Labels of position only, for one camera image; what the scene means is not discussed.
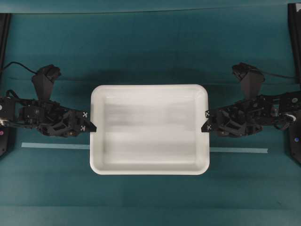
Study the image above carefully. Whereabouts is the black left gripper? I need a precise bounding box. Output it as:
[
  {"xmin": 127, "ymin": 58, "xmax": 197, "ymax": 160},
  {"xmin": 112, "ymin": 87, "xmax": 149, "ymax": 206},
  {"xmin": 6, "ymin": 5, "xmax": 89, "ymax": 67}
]
[{"xmin": 15, "ymin": 99, "xmax": 97, "ymax": 137}]

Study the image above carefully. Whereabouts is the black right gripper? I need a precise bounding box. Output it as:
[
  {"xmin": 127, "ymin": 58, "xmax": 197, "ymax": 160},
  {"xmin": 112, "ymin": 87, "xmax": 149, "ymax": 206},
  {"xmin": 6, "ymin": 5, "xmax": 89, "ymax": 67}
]
[{"xmin": 201, "ymin": 95, "xmax": 279, "ymax": 137}]

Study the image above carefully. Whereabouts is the white plastic tray case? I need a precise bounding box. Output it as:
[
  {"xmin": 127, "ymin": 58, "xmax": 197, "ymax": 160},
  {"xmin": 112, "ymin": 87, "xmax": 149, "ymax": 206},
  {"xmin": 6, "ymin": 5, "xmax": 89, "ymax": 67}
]
[{"xmin": 89, "ymin": 84, "xmax": 210, "ymax": 175}]

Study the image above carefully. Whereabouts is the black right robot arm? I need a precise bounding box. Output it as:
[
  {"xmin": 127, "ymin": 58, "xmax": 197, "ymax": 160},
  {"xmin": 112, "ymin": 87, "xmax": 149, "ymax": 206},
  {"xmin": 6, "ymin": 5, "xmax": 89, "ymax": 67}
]
[{"xmin": 201, "ymin": 63, "xmax": 301, "ymax": 162}]

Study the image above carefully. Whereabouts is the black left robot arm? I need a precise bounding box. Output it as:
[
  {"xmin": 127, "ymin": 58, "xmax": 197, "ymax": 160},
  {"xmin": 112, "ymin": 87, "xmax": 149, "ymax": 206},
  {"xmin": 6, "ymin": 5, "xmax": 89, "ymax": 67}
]
[{"xmin": 0, "ymin": 65, "xmax": 96, "ymax": 155}]

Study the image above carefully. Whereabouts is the light blue tape strip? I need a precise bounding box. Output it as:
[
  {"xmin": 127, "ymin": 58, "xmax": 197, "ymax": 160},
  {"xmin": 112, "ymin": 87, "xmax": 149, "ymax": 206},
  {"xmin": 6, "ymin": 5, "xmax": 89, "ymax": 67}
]
[{"xmin": 21, "ymin": 142, "xmax": 268, "ymax": 154}]

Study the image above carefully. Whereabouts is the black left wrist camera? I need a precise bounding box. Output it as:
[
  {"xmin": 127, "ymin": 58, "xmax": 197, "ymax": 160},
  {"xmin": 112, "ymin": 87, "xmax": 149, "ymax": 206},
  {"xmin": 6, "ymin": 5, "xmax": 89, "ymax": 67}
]
[{"xmin": 32, "ymin": 65, "xmax": 61, "ymax": 100}]

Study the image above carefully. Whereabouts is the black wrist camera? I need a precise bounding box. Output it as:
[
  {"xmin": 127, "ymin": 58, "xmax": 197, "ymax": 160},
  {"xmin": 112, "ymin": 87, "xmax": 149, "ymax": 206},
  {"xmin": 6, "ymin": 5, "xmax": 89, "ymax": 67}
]
[
  {"xmin": 232, "ymin": 63, "xmax": 265, "ymax": 99},
  {"xmin": 32, "ymin": 65, "xmax": 61, "ymax": 100}
]

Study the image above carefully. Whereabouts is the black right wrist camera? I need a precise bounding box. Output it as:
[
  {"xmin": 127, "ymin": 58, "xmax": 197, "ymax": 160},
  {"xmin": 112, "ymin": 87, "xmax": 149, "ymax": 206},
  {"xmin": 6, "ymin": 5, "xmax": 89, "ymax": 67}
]
[{"xmin": 232, "ymin": 63, "xmax": 265, "ymax": 99}]

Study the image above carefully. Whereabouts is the black right camera cable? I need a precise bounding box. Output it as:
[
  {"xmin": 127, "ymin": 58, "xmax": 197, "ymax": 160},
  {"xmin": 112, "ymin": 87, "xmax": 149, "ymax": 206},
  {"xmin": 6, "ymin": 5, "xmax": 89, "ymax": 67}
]
[{"xmin": 258, "ymin": 69, "xmax": 297, "ymax": 79}]

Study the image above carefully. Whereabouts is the black camera cable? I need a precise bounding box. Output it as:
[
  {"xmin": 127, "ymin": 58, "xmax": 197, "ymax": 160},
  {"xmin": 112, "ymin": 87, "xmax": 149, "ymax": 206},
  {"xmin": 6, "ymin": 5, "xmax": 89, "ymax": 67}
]
[
  {"xmin": 258, "ymin": 69, "xmax": 297, "ymax": 79},
  {"xmin": 0, "ymin": 61, "xmax": 38, "ymax": 75}
]

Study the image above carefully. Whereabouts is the black left camera cable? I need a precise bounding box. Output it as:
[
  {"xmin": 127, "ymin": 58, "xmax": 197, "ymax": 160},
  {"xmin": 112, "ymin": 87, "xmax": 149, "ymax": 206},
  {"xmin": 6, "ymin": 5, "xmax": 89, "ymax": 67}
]
[{"xmin": 0, "ymin": 61, "xmax": 38, "ymax": 75}]

